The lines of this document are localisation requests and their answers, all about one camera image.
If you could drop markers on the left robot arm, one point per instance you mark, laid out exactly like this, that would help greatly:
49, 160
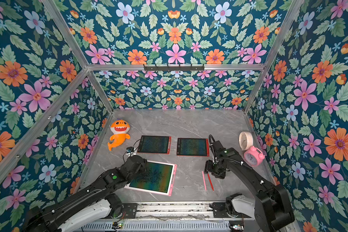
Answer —
52, 217

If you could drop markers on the black hook rail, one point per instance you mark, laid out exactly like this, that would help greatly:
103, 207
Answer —
169, 68

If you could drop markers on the red writing tablet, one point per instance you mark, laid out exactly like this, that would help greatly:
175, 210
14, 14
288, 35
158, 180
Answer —
154, 144
197, 147

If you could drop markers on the left red writing tablet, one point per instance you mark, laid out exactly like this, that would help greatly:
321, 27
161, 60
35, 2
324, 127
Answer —
154, 144

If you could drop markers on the white vent grille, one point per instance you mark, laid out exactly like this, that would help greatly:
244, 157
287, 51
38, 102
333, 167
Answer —
157, 226

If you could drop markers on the pink white writing tablet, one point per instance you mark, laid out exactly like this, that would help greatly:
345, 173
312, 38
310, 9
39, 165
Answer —
158, 178

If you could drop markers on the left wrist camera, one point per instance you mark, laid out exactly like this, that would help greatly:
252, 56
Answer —
130, 150

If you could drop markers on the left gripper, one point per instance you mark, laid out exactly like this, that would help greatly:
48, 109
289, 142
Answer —
143, 165

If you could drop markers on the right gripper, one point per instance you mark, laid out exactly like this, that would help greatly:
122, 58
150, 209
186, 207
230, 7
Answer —
211, 167

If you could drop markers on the red stylus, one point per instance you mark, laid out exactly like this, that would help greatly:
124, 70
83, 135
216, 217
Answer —
212, 187

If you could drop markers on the pink stylus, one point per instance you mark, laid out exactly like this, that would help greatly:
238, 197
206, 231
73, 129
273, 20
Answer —
204, 181

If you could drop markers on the aluminium front rail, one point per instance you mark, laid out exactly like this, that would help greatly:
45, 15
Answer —
192, 210

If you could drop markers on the beige round clock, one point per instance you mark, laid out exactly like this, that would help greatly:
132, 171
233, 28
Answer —
245, 140

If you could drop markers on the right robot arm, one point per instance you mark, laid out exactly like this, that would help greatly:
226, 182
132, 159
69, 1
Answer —
270, 206

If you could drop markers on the pink alarm clock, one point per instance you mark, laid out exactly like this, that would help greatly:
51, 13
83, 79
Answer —
253, 156

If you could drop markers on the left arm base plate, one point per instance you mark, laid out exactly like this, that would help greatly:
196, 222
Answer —
126, 210

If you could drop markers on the right red writing tablet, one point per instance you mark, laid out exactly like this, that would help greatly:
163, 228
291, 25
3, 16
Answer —
197, 147

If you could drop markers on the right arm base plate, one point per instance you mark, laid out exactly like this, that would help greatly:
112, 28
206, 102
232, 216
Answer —
224, 210

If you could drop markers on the orange shark plush toy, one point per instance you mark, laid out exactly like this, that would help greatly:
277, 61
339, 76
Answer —
120, 129

